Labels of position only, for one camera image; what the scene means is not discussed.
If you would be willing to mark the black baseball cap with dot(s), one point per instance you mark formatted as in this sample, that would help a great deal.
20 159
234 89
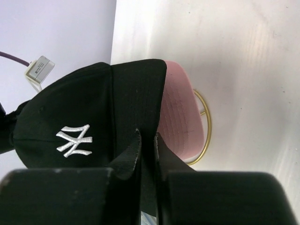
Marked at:
90 116

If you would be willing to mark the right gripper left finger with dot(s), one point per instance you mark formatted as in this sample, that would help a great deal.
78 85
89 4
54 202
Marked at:
67 196

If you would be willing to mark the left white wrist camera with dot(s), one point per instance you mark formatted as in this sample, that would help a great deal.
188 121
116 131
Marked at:
37 71

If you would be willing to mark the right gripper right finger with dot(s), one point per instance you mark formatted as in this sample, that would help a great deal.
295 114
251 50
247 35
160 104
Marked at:
188 197

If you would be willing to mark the pink baseball cap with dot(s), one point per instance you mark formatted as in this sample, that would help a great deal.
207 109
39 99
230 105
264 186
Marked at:
180 122

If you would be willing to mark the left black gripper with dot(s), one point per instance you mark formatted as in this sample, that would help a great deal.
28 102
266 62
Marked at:
7 126

